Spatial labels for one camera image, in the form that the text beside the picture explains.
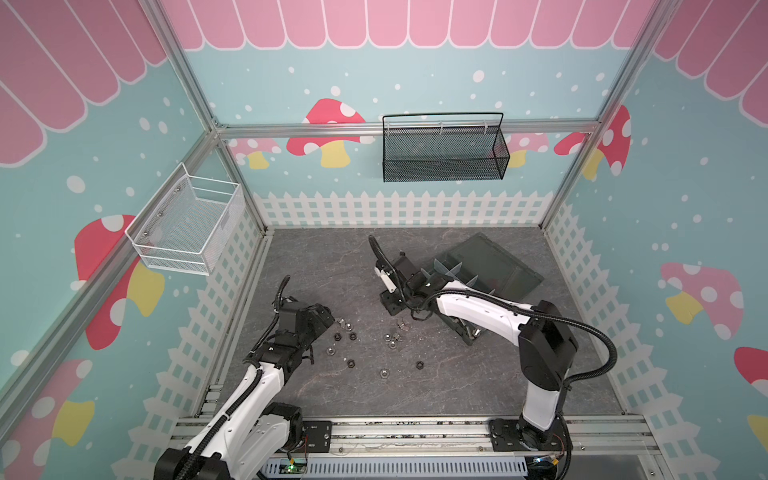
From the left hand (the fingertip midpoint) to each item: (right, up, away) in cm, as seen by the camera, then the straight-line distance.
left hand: (321, 323), depth 86 cm
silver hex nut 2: (+18, -14, -1) cm, 23 cm away
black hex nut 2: (+9, -5, +6) cm, 12 cm away
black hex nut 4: (+28, -12, 0) cm, 31 cm away
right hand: (+19, +8, +1) cm, 20 cm away
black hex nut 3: (+9, -12, +1) cm, 15 cm away
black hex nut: (+4, -5, +6) cm, 9 cm away
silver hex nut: (+2, -9, +2) cm, 9 cm away
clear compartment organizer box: (+55, +16, +25) cm, 63 cm away
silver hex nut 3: (+21, -7, +3) cm, 22 cm away
